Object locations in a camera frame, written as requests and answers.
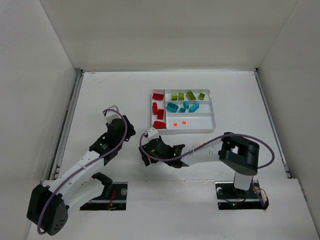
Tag red flower lego brick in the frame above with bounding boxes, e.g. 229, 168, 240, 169
152, 120, 166, 129

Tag red arch lego brick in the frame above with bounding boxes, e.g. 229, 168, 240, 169
157, 108, 165, 120

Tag teal rounded lego brick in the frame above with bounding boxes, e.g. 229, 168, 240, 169
166, 102, 179, 113

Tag red slope lego brick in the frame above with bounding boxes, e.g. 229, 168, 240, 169
152, 102, 159, 115

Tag teal square lego brick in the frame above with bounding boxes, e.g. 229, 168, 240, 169
183, 101, 189, 109

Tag teal stepped lego brick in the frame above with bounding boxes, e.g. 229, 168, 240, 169
188, 102, 200, 113

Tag small green lego brick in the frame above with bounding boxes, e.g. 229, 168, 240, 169
171, 93, 178, 101

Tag green square lego brick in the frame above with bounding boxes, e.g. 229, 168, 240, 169
177, 92, 185, 101

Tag green lego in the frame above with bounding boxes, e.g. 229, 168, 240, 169
198, 93, 205, 101

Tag red wedge lego brick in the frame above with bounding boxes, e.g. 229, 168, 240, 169
152, 93, 165, 101

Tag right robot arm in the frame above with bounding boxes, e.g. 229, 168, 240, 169
138, 132, 260, 191

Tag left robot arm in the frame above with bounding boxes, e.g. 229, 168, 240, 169
26, 115, 136, 236

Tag white compartment tray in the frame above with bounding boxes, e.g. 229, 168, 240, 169
151, 89, 216, 135

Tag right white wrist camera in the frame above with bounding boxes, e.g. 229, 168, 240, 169
144, 127, 159, 142

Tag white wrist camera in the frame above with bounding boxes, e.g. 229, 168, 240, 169
144, 127, 159, 142
102, 105, 121, 124

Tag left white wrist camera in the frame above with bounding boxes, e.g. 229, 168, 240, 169
102, 105, 121, 124

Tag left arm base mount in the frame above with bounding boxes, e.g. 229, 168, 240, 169
79, 172, 128, 211

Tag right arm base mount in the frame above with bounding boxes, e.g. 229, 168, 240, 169
215, 180, 270, 211

